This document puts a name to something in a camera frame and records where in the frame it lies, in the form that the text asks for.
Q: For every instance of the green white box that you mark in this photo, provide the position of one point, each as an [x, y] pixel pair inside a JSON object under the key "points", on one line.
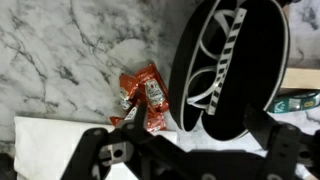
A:
{"points": [[293, 101]]}

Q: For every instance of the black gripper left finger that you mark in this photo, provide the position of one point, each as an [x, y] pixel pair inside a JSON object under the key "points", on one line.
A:
{"points": [[96, 150]]}

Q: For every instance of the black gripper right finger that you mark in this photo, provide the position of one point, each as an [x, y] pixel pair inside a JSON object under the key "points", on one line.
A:
{"points": [[283, 146]]}

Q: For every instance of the white striped glasses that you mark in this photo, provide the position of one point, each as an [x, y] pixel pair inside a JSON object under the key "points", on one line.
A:
{"points": [[220, 76]]}

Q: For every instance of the wooden block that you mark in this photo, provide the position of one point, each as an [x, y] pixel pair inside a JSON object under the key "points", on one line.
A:
{"points": [[300, 78]]}

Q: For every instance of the red ketchup packet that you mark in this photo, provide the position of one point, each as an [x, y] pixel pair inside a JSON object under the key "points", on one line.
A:
{"points": [[130, 115], [127, 91], [154, 88], [156, 121]]}

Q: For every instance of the white paper napkin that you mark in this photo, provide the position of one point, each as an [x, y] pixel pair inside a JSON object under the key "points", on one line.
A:
{"points": [[50, 150]]}

